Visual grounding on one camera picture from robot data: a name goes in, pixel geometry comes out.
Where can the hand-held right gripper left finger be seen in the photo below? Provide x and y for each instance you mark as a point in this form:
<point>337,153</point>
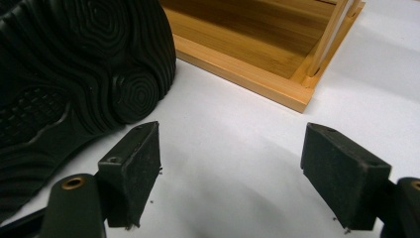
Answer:
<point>130,175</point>

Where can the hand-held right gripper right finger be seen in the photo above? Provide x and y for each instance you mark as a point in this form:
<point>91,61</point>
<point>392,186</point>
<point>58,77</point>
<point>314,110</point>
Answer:
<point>343,178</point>

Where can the black shoe sole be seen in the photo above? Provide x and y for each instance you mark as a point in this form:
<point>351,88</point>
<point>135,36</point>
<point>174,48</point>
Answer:
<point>76,76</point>

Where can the wooden rack tray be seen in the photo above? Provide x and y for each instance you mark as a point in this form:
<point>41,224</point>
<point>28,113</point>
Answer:
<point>264,46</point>

